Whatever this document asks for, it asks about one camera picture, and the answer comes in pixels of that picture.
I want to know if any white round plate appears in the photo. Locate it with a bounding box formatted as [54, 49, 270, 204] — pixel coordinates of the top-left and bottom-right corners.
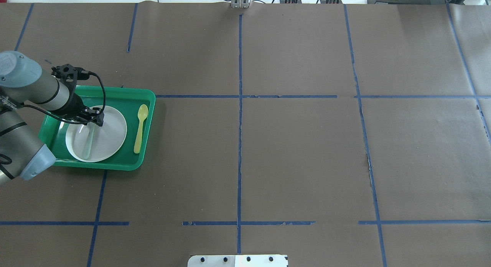
[65, 106, 127, 163]

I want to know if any green plastic tray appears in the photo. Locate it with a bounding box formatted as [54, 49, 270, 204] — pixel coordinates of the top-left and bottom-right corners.
[39, 86, 156, 171]

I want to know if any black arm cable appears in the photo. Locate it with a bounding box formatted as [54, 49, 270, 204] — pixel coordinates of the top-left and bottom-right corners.
[19, 71, 106, 125]

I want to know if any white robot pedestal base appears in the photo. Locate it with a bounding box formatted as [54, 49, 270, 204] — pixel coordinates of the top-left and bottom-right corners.
[187, 254, 289, 267]

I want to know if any pale green plastic fork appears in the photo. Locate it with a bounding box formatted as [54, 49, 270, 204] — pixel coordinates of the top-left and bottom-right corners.
[80, 123, 96, 159]

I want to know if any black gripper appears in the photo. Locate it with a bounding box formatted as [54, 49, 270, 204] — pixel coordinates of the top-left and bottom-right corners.
[51, 93, 104, 127]

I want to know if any yellow plastic spoon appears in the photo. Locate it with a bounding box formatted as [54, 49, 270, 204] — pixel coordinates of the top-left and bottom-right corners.
[133, 104, 149, 154]

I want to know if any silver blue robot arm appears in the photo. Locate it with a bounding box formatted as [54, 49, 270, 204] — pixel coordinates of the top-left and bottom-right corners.
[0, 51, 106, 184]

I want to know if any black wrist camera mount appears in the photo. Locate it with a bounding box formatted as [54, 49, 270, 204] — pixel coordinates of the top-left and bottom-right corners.
[51, 64, 89, 86]

